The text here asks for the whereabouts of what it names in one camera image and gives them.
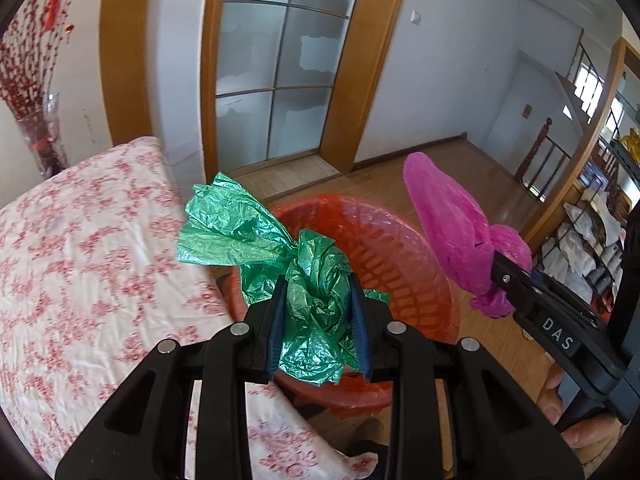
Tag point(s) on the wooden door frame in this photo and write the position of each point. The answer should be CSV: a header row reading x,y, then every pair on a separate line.
x,y
370,85

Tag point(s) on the glass vase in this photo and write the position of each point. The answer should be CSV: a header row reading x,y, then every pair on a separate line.
x,y
42,140

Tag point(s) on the small white wall switch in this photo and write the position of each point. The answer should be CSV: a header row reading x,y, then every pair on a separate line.
x,y
415,17

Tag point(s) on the person's right hand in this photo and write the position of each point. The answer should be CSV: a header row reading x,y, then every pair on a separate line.
x,y
590,435

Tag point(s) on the wooden door jamb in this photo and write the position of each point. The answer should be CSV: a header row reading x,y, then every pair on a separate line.
x,y
125,60

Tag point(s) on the frosted glass sliding door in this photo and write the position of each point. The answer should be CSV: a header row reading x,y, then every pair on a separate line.
x,y
290,60

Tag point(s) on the wooden stair railing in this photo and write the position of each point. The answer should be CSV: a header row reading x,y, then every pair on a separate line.
x,y
542,160

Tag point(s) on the red hanging tassel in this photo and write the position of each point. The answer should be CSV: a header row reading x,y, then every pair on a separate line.
x,y
50,10

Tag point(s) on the grey door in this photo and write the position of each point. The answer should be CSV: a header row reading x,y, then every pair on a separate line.
x,y
535,90

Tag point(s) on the red floral tablecloth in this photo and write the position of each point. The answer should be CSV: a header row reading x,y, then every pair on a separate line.
x,y
75,260

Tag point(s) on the magenta plastic bag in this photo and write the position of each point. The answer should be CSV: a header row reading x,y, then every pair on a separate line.
x,y
450,220

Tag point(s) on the red decorative branches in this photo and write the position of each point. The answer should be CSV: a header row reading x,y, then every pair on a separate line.
x,y
25,60

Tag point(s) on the green plastic bag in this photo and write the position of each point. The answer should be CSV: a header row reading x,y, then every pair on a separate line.
x,y
310,280

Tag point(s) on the metal storage rack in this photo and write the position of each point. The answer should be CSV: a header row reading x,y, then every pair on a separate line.
x,y
585,245

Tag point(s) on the red plastic basket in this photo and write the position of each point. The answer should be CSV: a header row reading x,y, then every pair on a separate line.
x,y
395,250

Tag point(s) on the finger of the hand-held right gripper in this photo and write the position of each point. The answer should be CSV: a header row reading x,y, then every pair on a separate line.
x,y
545,310

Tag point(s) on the window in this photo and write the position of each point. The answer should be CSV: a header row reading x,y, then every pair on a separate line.
x,y
590,90

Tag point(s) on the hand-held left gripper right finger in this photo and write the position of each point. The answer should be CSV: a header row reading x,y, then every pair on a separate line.
x,y
361,340

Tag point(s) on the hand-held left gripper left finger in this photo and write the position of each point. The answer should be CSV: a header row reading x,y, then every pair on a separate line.
x,y
276,340

